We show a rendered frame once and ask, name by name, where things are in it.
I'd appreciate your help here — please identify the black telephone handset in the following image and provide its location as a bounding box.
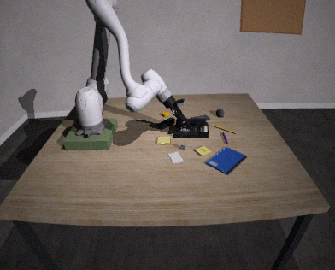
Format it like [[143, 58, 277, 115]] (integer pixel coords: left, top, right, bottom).
[[176, 118, 206, 125]]

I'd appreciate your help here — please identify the black desk phone body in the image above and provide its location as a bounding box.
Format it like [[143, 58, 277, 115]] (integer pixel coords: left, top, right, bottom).
[[174, 122, 209, 138]]

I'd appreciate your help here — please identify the blue notebook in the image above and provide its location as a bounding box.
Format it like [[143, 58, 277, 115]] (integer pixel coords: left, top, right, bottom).
[[206, 147, 247, 175]]

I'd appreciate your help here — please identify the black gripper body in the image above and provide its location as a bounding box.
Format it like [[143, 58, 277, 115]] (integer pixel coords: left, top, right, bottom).
[[162, 95, 178, 112]]

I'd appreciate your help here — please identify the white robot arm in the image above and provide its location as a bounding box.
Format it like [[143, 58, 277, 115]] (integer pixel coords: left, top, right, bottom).
[[75, 0, 172, 138]]

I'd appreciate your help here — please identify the black computer mouse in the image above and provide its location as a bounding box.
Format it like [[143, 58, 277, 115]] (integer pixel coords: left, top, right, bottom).
[[216, 109, 224, 117]]

